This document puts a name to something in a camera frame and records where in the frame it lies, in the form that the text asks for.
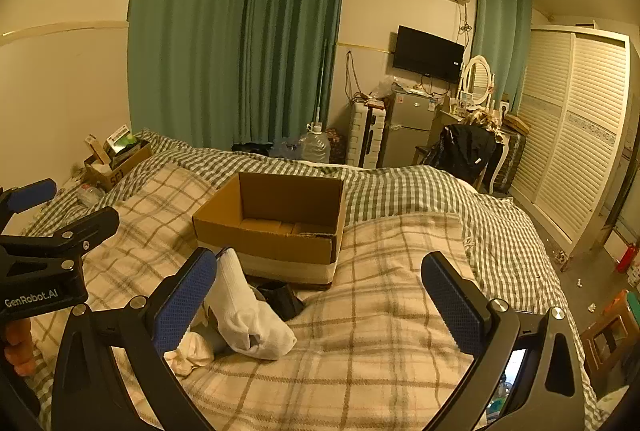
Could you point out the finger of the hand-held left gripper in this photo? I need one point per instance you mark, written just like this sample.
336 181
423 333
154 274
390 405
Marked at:
90 226
30 193

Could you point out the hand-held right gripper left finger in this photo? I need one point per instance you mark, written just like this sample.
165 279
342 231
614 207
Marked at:
185 301

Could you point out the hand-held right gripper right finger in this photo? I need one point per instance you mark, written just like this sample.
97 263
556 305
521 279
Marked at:
452 301

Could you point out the white sock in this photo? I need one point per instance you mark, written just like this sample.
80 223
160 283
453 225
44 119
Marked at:
235 296

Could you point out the cream cloth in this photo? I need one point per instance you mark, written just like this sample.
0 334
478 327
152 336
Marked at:
187 353

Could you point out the black cloth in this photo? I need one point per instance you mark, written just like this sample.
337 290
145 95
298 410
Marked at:
281 301

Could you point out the person's left hand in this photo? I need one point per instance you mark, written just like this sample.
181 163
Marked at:
17 351

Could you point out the clear plastic bottle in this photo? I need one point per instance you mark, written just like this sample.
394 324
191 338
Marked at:
90 196

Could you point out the small printed cardboard box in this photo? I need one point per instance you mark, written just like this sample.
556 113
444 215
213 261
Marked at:
125 166

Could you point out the green white booklet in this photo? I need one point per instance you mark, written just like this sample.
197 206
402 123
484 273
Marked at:
120 138

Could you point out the cream plaid blanket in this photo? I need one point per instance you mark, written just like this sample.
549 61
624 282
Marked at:
360 351

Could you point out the wooden chair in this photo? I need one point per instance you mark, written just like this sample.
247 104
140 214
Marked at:
422 156

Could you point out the black jacket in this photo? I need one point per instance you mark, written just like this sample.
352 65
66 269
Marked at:
465 151

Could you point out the grey suitcase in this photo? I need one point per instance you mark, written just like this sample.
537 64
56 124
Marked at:
512 161

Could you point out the wooden stool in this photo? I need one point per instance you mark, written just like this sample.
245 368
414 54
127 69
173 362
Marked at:
600 341

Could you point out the black bag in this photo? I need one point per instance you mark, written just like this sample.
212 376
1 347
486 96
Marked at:
252 148

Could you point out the silver small fridge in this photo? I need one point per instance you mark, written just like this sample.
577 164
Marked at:
407 131

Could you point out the red fire extinguisher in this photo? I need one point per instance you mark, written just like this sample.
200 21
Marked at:
626 258

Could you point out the pack of water bottles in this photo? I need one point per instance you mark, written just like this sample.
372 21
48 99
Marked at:
286 150

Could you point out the white ribbed suitcase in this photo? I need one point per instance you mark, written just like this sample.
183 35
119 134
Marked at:
362 136

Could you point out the flat wooden box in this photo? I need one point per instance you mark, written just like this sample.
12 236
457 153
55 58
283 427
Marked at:
516 123

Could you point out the dark patterned bag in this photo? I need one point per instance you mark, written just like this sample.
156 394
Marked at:
336 146

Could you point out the large clear water jug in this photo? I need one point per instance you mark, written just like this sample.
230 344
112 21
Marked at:
315 148

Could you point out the white louvred wardrobe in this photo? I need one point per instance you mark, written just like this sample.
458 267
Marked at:
575 136

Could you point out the wide green curtain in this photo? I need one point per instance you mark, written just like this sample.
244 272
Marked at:
185 36

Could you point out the clear plastic bag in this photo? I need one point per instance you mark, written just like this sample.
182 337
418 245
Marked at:
384 88

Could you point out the white oval mirror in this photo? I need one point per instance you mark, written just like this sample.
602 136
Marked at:
479 78

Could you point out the white pole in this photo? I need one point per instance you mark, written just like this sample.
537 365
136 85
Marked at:
321 81

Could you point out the narrow green curtain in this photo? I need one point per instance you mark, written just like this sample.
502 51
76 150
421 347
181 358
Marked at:
497 36

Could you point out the green window curtain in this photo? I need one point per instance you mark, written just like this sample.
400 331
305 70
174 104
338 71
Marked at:
295 36

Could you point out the black wall television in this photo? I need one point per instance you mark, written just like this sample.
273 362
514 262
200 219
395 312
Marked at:
427 55

